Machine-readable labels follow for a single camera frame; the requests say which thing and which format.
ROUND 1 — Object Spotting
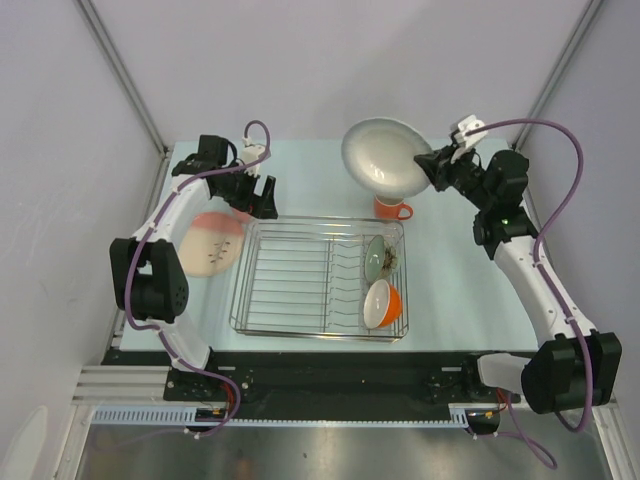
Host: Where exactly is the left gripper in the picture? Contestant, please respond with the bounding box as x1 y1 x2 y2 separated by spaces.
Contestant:
214 162 277 220

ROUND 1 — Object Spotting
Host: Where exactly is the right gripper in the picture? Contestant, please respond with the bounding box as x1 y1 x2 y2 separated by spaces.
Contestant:
418 141 495 211

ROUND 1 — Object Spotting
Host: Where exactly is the white grey-rimmed deep plate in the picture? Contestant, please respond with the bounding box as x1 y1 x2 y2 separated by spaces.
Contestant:
341 117 433 198

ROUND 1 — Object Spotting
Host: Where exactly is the green floral bowl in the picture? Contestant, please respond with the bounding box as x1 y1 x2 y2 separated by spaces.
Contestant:
364 235 399 284

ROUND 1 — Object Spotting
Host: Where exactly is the metal wire dish rack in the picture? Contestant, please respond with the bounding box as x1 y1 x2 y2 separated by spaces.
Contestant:
229 216 409 343

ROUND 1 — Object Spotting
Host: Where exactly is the orange white bowl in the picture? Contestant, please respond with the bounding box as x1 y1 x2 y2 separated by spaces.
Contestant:
363 279 403 329

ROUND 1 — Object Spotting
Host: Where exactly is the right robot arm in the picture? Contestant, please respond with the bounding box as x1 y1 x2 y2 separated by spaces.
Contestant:
414 146 622 414

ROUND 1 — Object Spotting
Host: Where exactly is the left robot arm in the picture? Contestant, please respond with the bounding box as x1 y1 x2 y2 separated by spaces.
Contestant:
109 135 278 400

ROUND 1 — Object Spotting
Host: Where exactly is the pink plastic cup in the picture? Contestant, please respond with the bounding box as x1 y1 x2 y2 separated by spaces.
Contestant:
231 208 253 224

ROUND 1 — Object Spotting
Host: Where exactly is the pink cream floral plate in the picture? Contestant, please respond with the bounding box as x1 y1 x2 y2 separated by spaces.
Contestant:
178 212 244 278

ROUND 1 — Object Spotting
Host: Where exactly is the orange white mug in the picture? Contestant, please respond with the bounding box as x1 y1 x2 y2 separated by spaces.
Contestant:
373 195 414 221

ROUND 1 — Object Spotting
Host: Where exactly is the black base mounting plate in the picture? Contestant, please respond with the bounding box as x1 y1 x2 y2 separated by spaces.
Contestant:
101 347 585 435

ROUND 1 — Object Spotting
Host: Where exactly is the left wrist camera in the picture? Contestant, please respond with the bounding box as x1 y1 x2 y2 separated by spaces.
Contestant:
240 137 268 177

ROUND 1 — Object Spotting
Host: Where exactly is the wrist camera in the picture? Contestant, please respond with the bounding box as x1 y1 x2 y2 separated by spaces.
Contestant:
240 137 268 177
450 114 487 152

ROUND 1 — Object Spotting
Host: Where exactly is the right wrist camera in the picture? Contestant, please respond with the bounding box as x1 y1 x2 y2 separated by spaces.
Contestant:
450 114 487 152

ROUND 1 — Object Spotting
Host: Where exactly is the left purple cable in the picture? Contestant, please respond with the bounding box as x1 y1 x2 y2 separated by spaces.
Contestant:
94 119 272 449

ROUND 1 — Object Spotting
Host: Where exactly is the purple cable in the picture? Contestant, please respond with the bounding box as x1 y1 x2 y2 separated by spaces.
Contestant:
94 119 272 449
469 117 596 470

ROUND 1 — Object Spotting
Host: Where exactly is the right aluminium frame post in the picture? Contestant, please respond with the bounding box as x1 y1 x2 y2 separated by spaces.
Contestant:
526 0 606 119

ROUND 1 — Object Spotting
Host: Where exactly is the aluminium frame post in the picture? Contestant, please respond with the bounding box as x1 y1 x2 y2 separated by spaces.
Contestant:
74 0 168 157
526 0 606 119

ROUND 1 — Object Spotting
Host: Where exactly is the aluminium front rail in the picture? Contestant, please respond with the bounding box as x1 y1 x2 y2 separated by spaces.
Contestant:
74 365 494 409

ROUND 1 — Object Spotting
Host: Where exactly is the white slotted cable duct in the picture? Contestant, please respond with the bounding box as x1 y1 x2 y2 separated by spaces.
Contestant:
92 406 469 429

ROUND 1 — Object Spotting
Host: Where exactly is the left aluminium frame post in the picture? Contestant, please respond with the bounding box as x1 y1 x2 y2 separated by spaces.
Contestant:
74 0 168 157

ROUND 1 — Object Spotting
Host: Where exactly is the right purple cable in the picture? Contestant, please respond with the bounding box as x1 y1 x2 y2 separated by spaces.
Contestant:
469 117 596 470

